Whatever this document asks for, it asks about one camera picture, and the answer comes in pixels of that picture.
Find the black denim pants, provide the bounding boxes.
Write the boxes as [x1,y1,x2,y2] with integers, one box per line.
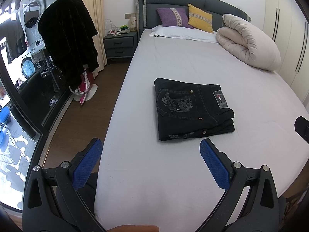
[154,78,235,141]

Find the person's left hand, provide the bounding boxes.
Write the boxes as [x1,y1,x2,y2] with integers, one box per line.
[107,225,159,232]

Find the bed with white sheet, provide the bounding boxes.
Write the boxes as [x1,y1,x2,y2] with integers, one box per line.
[94,30,308,231]

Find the pink and white bag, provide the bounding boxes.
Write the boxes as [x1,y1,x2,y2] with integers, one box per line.
[69,70,98,105]

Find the folded beige duvet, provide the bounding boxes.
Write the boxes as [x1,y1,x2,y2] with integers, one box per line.
[216,14,282,71]

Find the grey bedside nightstand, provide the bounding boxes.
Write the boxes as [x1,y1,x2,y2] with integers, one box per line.
[103,32,138,64]

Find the white bed pillow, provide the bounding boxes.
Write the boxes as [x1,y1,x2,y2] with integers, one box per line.
[149,25,218,44]

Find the yellow throw pillow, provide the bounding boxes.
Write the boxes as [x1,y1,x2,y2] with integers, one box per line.
[188,4,213,33]

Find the black garment on rack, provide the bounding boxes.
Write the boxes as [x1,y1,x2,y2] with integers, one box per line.
[38,0,98,90]

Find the purple throw pillow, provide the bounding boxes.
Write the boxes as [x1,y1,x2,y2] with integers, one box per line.
[156,8,193,29]

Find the dark grey headboard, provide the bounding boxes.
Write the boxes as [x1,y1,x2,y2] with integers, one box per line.
[134,0,252,33]

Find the beige curtain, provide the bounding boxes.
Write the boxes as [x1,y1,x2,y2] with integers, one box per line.
[82,0,107,77]

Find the white wardrobe with handles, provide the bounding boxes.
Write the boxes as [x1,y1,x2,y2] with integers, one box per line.
[263,0,308,103]

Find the white wire basket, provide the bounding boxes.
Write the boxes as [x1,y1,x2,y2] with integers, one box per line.
[119,27,130,34]

